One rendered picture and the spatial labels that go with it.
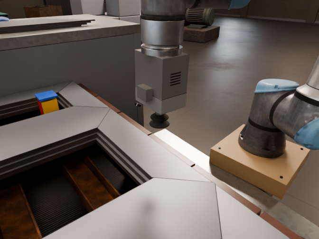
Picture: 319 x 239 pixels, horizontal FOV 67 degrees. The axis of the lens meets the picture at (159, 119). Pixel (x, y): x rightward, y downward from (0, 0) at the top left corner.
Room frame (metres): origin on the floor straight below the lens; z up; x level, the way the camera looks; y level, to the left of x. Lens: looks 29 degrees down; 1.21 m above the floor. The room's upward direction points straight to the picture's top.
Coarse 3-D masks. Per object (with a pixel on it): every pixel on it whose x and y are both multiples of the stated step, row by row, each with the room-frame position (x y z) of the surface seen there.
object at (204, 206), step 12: (156, 180) 0.38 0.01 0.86; (168, 180) 0.38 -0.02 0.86; (180, 180) 0.38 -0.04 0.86; (180, 192) 0.34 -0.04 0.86; (192, 192) 0.34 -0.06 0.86; (204, 192) 0.34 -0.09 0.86; (192, 204) 0.31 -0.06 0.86; (204, 204) 0.31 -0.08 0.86; (216, 204) 0.31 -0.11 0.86; (204, 216) 0.29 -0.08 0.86; (216, 216) 0.29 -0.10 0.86; (216, 228) 0.26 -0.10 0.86
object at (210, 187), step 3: (198, 183) 0.37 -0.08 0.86; (201, 183) 0.37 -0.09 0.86; (204, 183) 0.37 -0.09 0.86; (207, 183) 0.37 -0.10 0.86; (210, 183) 0.37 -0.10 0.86; (213, 183) 0.37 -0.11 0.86; (201, 186) 0.36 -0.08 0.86; (204, 186) 0.36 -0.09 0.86; (207, 186) 0.36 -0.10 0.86; (210, 186) 0.36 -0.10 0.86; (213, 186) 0.36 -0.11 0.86; (207, 189) 0.35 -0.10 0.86; (210, 189) 0.35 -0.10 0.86; (213, 189) 0.35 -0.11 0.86; (210, 192) 0.34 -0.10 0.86; (213, 192) 0.34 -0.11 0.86; (213, 195) 0.33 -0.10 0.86; (216, 198) 0.33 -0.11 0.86
